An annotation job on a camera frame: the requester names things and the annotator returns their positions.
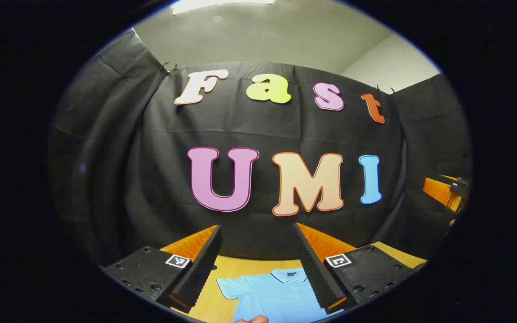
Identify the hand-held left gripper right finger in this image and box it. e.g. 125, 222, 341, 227
293, 223, 422, 314

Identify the light blue polo T-shirt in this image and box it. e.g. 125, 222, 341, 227
216, 268, 344, 323

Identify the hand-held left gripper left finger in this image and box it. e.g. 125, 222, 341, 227
101, 224, 223, 314

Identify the black backdrop cloth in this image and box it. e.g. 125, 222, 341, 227
48, 28, 472, 270

